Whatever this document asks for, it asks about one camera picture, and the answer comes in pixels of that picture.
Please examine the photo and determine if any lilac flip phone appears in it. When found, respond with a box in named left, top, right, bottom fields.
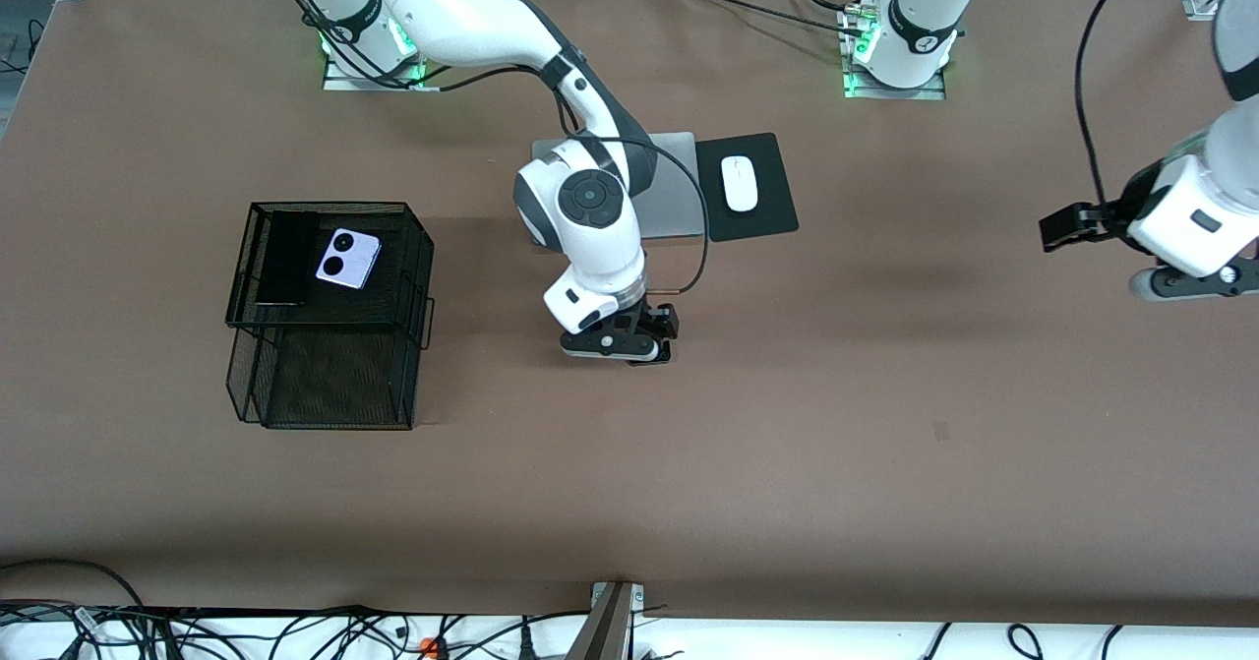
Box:
left=314, top=227, right=384, bottom=291

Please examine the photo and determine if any long black slab phone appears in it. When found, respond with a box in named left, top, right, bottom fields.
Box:
left=254, top=210, right=322, bottom=306

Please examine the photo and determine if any silver closed laptop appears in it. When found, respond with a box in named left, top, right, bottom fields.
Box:
left=531, top=131, right=706, bottom=246

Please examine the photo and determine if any black mouse pad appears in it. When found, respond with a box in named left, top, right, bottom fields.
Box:
left=694, top=132, right=800, bottom=243

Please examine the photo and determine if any white computer mouse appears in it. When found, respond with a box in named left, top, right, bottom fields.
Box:
left=720, top=154, right=760, bottom=213

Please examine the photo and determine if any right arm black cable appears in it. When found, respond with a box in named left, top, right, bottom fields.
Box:
left=261, top=0, right=711, bottom=297

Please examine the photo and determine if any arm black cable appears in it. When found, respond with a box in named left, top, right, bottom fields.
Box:
left=261, top=0, right=711, bottom=297
left=1075, top=0, right=1162, bottom=209

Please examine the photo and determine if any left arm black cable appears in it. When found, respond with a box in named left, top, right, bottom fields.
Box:
left=1075, top=0, right=1162, bottom=209

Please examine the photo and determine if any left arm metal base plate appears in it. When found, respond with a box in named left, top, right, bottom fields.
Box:
left=843, top=60, right=947, bottom=100

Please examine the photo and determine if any aluminium profile post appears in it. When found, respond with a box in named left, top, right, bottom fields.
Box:
left=566, top=581, right=645, bottom=660

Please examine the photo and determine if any black wire mesh basket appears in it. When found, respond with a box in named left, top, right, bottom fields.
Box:
left=224, top=201, right=436, bottom=432

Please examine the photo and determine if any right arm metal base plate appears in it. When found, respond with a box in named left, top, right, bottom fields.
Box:
left=323, top=50, right=426, bottom=92

